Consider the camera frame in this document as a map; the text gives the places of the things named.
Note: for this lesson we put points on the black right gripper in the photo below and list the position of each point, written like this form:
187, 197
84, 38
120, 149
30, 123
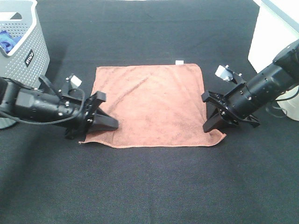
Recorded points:
238, 104

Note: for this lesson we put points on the blue cloth in basket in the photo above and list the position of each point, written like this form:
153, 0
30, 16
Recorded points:
7, 42

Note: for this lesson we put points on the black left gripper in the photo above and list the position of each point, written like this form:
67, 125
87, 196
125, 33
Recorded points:
82, 115

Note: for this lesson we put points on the white plastic bin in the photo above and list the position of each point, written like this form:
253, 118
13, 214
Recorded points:
277, 26

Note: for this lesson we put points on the grey perforated laundry basket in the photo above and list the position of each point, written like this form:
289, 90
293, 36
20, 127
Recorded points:
29, 58

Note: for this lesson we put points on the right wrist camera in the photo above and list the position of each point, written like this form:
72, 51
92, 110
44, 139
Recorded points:
226, 74

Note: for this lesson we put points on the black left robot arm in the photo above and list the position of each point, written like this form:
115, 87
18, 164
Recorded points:
25, 104

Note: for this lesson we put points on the brown microfiber towel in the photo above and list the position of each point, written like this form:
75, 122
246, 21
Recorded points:
156, 106

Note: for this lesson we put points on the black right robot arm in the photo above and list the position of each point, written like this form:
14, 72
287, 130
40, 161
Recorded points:
275, 79

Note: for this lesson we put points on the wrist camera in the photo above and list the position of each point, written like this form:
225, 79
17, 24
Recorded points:
226, 74
73, 81

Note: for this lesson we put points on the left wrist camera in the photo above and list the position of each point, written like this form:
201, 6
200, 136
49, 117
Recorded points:
73, 81

